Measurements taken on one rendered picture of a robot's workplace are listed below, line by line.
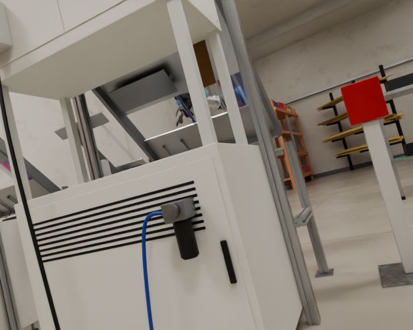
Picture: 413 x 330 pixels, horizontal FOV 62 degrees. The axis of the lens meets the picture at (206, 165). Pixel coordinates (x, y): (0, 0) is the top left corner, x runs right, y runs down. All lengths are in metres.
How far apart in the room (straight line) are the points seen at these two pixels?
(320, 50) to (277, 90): 1.67
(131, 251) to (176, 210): 0.23
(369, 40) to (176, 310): 10.64
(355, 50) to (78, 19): 10.40
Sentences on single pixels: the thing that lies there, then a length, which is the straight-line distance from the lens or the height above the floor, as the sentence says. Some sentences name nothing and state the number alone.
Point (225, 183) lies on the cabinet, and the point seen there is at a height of 0.52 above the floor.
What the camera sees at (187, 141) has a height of 0.78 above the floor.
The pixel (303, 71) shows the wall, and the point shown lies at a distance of 11.35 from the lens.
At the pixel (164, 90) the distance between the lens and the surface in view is 1.58.
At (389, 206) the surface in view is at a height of 0.28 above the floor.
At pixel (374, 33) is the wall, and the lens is 11.25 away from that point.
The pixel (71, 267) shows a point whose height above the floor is 0.40.
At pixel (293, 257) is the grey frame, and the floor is 0.23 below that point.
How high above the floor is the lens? 0.52
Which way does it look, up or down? 4 degrees up
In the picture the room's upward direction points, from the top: 14 degrees counter-clockwise
